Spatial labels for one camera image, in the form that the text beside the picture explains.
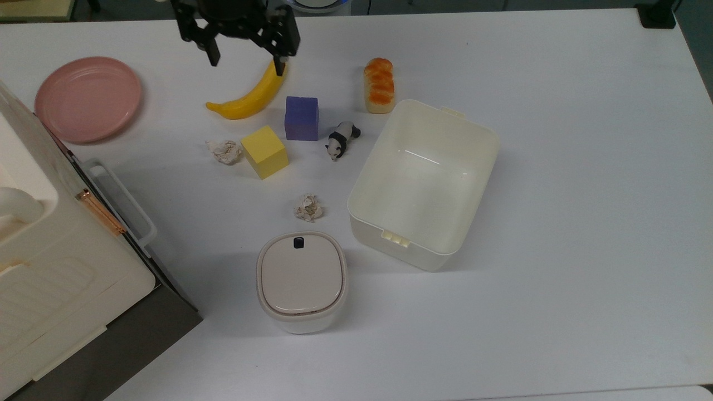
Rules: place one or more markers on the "cream plastic box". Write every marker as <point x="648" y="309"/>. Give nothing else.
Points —
<point x="423" y="186"/>

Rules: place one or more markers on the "panda toy figure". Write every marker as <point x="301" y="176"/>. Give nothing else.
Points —
<point x="341" y="139"/>

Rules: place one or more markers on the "crumpled paper ball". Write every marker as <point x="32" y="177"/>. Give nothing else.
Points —
<point x="225" y="151"/>
<point x="308" y="208"/>

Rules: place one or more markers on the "wooden side table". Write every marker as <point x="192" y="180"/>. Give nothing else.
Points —
<point x="33" y="8"/>

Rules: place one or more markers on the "black clamp block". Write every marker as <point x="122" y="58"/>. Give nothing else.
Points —
<point x="656" y="14"/>

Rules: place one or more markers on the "cream toy cabinet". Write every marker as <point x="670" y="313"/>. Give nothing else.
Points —
<point x="61" y="289"/>

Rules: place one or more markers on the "yellow foam cube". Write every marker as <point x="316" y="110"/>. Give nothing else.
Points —
<point x="264" y="151"/>

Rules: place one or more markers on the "pink plate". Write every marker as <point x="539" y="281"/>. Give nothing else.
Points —
<point x="88" y="99"/>

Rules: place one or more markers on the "white lidded trash bin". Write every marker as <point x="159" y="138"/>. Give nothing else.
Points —
<point x="301" y="281"/>

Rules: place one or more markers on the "toy bread loaf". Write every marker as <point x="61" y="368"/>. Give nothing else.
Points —
<point x="379" y="83"/>

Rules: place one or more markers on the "yellow banana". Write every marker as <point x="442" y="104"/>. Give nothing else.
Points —
<point x="253" y="97"/>

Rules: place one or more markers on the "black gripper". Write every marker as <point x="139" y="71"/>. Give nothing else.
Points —
<point x="234" y="22"/>

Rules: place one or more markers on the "purple foam cube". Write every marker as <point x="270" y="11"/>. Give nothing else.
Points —
<point x="301" y="118"/>

